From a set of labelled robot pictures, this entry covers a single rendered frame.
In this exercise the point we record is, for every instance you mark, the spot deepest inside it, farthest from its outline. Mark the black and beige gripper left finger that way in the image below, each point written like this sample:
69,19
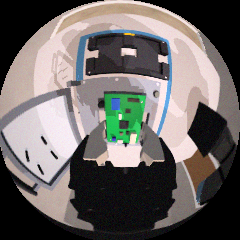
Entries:
91,152

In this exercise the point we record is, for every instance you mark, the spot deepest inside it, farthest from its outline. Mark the green circuit board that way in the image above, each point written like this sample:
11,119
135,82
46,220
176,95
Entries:
124,114

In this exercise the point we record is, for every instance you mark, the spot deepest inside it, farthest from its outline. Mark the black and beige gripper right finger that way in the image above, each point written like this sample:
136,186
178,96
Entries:
156,153

